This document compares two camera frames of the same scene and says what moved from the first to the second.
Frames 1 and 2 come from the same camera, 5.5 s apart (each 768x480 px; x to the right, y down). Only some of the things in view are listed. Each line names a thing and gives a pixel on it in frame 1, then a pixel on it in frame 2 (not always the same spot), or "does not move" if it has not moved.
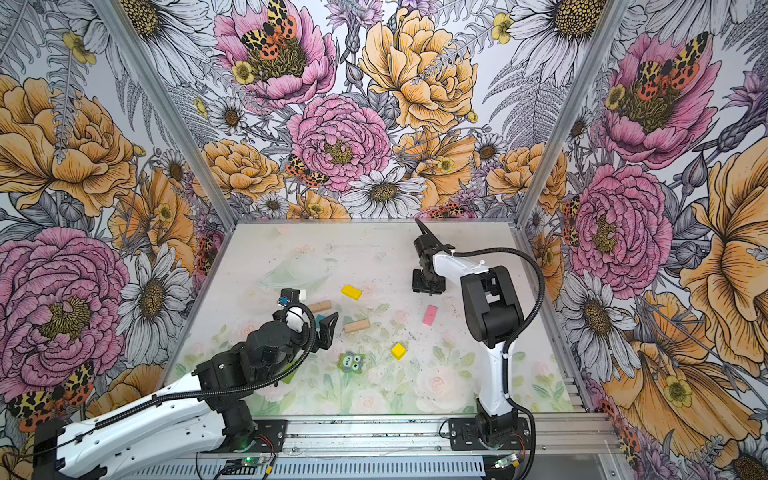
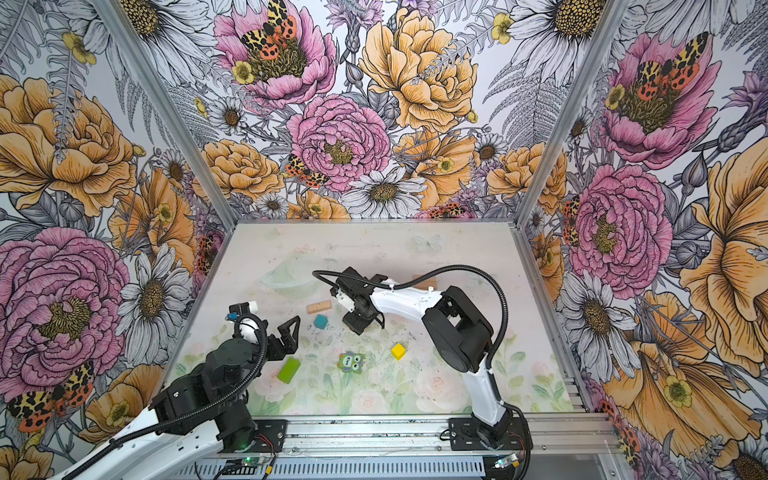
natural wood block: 320,306 does not move
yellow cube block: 398,351 does not move
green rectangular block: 287,379 does not move
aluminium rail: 425,435 does not move
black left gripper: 325,333 to 290,342
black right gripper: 418,286 to 355,324
